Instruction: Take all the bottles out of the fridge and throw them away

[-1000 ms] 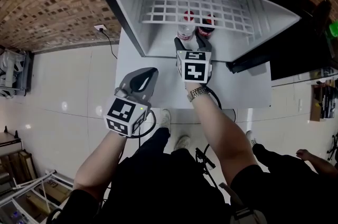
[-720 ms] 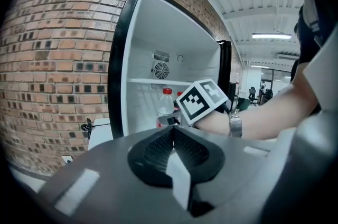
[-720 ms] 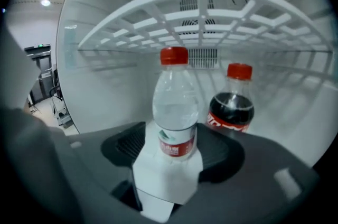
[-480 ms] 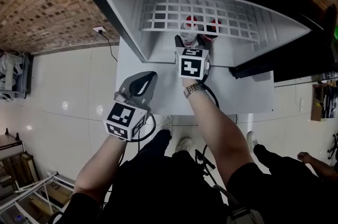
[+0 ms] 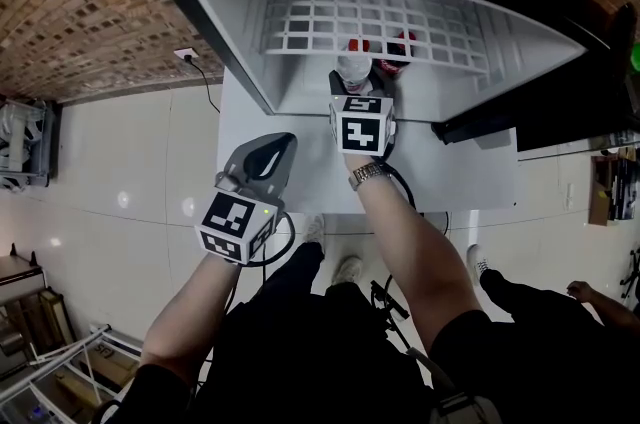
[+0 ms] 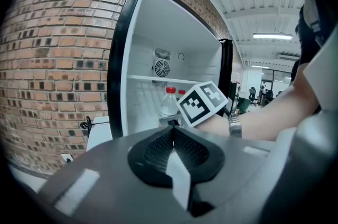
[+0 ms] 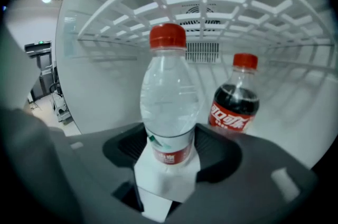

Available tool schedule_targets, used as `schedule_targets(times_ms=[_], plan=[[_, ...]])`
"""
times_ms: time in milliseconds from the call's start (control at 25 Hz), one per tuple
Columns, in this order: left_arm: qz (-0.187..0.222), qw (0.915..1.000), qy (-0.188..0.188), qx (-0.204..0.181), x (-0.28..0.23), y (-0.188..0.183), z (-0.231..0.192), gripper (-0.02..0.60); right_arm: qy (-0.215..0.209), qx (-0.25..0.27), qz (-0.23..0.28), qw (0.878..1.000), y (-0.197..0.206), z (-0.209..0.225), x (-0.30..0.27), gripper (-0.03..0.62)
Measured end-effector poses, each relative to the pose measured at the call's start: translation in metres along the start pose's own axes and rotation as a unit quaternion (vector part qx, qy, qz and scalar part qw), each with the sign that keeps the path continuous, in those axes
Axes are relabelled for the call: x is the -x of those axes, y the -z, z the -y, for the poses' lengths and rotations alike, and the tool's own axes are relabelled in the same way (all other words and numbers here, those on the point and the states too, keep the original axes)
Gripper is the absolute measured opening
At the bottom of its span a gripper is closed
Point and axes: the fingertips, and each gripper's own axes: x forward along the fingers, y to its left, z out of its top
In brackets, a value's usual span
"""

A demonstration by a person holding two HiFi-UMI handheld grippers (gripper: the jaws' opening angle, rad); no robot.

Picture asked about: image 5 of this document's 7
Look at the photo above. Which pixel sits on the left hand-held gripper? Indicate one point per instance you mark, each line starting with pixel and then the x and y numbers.
pixel 230 217

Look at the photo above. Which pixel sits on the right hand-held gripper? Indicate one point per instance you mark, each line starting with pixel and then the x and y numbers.
pixel 362 132

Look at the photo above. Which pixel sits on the clear plastic bottle red cap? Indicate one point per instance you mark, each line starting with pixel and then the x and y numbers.
pixel 352 69

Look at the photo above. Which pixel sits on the person's left forearm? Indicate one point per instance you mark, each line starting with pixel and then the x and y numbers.
pixel 185 322

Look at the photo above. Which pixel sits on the person's right forearm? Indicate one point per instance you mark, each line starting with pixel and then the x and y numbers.
pixel 425 262

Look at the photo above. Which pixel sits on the person's left white shoe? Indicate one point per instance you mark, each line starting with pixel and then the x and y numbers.
pixel 314 232

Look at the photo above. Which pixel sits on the person's white shoe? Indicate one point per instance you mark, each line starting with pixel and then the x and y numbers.
pixel 314 232
pixel 477 262
pixel 347 269

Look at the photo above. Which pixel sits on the metal wristwatch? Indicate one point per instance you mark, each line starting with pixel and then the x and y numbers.
pixel 367 173

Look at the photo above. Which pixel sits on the person's black trousers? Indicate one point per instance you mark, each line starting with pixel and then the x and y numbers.
pixel 300 269

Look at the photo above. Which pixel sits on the black fridge door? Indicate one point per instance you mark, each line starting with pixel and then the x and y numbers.
pixel 475 132

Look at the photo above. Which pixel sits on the person's right white shoe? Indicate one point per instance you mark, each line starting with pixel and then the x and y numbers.
pixel 347 269

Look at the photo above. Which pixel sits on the person's black shirt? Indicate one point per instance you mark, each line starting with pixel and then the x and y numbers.
pixel 300 362

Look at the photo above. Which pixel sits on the metal storage rack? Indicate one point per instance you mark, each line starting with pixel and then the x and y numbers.
pixel 27 147

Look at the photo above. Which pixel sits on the white power strip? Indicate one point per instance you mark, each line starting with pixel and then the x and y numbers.
pixel 570 198

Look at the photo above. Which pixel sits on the grey metal case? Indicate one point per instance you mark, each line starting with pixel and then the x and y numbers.
pixel 20 277

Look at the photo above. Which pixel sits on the brown cardboard box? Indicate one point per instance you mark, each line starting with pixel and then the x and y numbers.
pixel 600 207

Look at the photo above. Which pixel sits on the green drink bottle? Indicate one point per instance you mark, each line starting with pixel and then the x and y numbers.
pixel 636 57

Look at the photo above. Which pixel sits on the white wall socket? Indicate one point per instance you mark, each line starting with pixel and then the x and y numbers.
pixel 186 54

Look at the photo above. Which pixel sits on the black chest mount bracket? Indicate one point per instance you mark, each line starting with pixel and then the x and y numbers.
pixel 390 307

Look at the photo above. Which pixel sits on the wooden box with frame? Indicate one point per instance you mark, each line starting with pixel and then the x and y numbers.
pixel 50 317

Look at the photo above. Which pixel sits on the white metal shelf frame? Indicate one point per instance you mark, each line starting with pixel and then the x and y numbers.
pixel 75 352

